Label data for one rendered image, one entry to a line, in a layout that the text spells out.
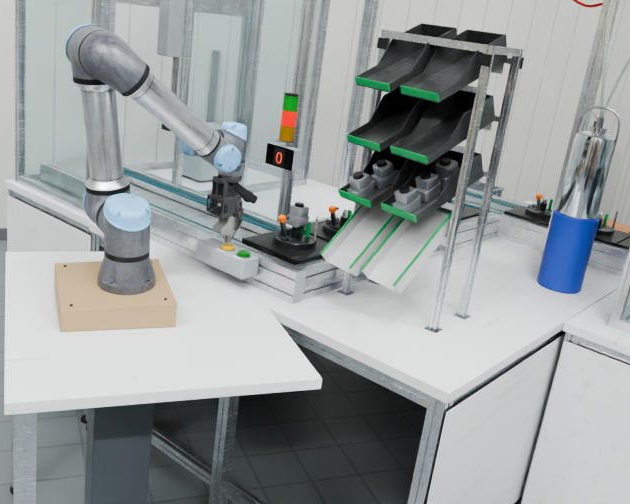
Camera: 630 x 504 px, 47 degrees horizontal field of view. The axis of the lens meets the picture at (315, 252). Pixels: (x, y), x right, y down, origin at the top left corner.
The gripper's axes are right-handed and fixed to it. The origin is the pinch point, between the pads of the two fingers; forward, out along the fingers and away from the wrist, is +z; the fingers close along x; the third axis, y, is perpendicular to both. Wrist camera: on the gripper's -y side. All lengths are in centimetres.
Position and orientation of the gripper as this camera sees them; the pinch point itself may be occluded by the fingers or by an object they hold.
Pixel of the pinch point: (228, 238)
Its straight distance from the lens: 222.7
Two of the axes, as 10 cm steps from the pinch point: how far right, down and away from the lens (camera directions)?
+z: -1.3, 9.4, 3.1
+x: 7.6, 3.0, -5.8
